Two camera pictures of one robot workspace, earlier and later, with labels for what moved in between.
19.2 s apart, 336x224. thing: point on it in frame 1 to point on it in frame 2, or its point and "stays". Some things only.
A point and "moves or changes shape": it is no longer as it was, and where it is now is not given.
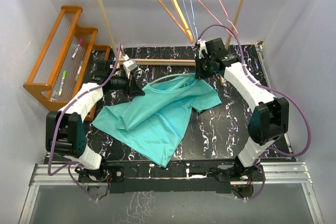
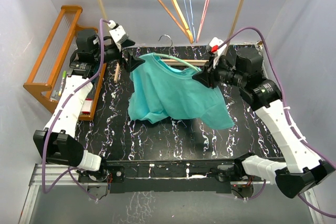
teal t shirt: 154,122 moves or changes shape
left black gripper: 132,89 to 133,62
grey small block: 55,95 stays
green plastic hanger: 192,74 to 172,57
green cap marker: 64,75 stays
